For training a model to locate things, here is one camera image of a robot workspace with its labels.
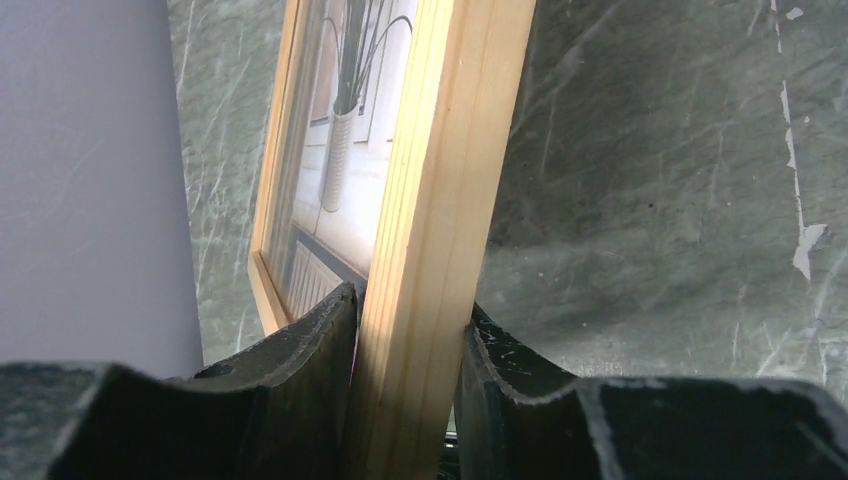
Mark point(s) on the wooden picture frame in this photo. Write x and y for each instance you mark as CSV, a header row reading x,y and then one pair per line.
x,y
455,112

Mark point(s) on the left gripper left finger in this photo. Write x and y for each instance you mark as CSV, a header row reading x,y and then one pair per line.
x,y
272,411

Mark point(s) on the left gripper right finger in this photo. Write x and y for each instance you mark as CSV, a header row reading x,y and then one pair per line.
x,y
520,416

